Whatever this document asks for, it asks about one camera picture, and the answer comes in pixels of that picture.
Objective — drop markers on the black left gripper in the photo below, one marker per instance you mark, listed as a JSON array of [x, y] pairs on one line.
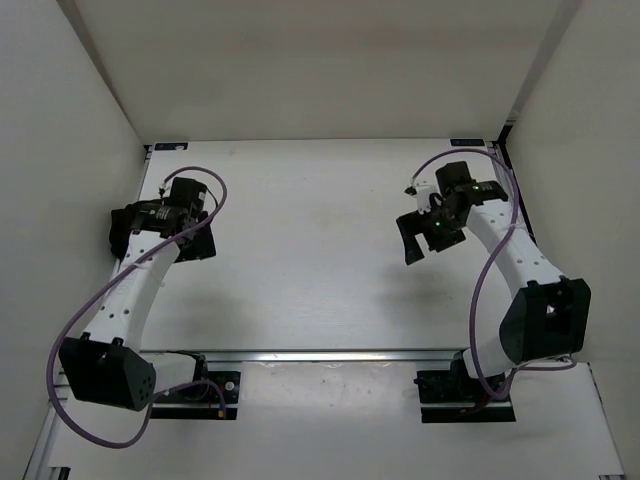
[[206, 244]]

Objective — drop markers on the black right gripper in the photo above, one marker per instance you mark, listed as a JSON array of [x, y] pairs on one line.
[[413, 224]]

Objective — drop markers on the black skirt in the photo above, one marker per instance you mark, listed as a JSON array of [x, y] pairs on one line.
[[121, 223]]

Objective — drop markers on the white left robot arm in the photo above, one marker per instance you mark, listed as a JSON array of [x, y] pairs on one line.
[[104, 365]]

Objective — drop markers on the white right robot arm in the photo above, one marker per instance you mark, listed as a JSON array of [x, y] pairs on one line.
[[548, 313]]

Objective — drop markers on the right blue corner label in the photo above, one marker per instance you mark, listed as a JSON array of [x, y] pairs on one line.
[[467, 142]]

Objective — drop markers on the blue corner label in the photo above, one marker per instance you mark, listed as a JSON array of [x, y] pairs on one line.
[[170, 146], [467, 142]]

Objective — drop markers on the left blue corner label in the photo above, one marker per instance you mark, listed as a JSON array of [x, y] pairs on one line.
[[170, 146]]

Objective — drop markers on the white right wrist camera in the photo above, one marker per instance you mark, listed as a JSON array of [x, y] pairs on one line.
[[422, 192]]

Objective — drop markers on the aluminium front rail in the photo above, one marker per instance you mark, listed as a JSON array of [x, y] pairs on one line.
[[326, 356]]

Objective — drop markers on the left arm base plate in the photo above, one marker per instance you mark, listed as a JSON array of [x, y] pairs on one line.
[[202, 401]]

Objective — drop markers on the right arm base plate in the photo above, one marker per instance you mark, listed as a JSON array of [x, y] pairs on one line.
[[451, 396]]

